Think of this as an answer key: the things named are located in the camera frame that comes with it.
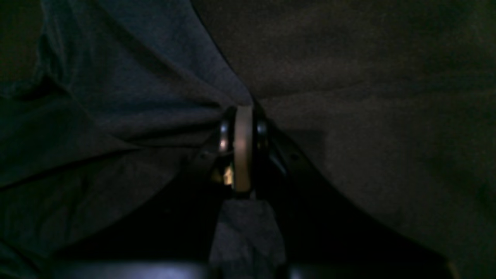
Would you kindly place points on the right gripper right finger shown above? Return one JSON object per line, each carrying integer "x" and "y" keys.
{"x": 325, "y": 235}

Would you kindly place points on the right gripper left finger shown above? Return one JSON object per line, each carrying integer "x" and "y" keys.
{"x": 170, "y": 236}

